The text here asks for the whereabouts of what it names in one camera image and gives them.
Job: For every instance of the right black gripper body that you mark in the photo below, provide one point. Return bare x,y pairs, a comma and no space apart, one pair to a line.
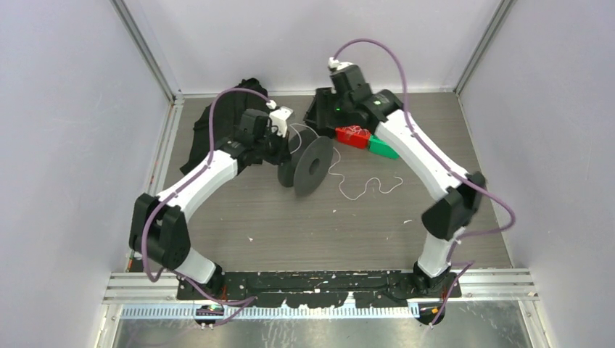
343,117

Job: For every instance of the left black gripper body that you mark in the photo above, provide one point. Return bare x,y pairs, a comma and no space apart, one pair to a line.
272,149

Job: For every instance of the grey plastic cable spool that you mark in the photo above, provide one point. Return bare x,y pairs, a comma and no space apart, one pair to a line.
309,163

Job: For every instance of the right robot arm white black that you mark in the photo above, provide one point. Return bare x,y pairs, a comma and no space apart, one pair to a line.
457,194

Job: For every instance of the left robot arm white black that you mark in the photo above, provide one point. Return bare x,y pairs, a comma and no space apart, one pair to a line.
159,223

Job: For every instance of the black plastic bin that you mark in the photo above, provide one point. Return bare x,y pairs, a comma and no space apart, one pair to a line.
314,113

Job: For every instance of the red plastic bin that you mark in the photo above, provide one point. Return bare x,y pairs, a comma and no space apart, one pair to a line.
354,136

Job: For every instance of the green plastic bin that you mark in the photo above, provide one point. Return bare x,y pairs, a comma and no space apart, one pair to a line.
381,148

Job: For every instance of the black cloth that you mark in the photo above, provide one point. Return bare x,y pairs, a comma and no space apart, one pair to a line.
227,113

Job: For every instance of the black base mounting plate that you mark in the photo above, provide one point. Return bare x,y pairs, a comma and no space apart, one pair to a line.
322,289

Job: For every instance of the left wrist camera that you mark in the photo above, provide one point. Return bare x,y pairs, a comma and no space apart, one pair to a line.
256,125

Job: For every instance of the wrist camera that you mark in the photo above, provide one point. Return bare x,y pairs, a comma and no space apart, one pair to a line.
256,125
335,65

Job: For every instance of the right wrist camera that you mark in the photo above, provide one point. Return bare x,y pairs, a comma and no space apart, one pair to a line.
335,65

